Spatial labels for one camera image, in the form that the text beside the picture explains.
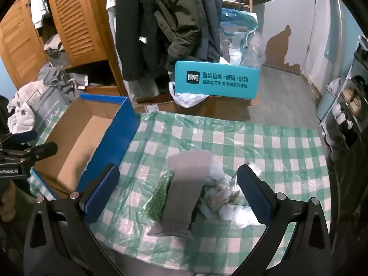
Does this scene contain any grey-white garment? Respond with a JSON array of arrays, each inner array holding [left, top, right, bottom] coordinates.
[[198, 161, 249, 221]]

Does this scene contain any green sparkly mesh cloth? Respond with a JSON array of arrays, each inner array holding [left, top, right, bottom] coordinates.
[[144, 170, 175, 221]]

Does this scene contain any grey fleece cloth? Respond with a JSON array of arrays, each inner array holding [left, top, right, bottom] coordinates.
[[147, 149, 213, 238]]

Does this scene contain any person's left hand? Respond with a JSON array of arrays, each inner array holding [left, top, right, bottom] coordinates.
[[0, 181, 16, 222]]

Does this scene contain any white socks pile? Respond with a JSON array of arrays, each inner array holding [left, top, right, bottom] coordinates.
[[218, 204, 261, 228]]

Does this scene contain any grey printed tote bag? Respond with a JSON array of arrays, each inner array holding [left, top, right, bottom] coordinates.
[[30, 87, 70, 146]]

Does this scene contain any blue cardboard box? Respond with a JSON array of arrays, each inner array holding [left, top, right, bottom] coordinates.
[[28, 94, 140, 200]]

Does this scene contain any grey hoodie pile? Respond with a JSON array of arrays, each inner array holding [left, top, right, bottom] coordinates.
[[37, 63, 89, 103]]

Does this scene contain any green checkered tablecloth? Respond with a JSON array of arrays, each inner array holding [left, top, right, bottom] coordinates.
[[27, 104, 331, 275]]

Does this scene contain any brown cardboard box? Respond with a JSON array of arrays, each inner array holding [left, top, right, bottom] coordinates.
[[133, 93, 260, 121]]

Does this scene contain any shoe rack with shoes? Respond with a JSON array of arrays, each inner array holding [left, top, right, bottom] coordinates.
[[320, 36, 367, 150]]

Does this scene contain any light blue bin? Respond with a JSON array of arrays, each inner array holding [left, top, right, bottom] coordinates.
[[316, 85, 341, 121]]

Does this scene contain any white plastic bag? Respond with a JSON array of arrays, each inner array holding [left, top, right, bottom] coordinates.
[[168, 82, 208, 108]]

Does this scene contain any teal shoe box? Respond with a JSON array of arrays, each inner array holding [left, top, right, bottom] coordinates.
[[175, 61, 260, 100]]

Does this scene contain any wooden louvered wardrobe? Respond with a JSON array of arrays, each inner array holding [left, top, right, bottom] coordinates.
[[1, 0, 127, 95]]

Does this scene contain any black hanging coat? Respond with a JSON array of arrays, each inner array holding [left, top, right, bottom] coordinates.
[[116, 0, 169, 83]]

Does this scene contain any blue clear plastic bag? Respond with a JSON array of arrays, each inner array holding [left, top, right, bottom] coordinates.
[[220, 8, 261, 68]]

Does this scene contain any dark green hanging jacket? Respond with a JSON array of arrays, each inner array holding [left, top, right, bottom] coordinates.
[[154, 0, 202, 71]]

